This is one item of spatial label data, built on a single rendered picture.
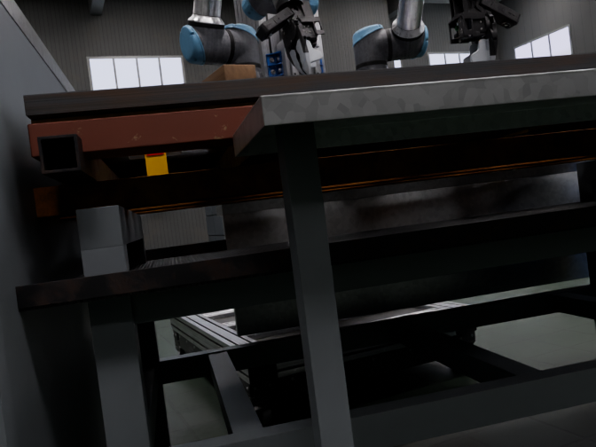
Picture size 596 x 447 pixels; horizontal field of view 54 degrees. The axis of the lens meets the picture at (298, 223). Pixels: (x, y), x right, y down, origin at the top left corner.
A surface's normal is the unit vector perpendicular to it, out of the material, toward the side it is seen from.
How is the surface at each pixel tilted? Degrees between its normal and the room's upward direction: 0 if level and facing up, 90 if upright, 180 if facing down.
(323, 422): 90
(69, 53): 90
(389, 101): 90
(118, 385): 90
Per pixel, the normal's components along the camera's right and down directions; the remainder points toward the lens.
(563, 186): 0.22, -0.01
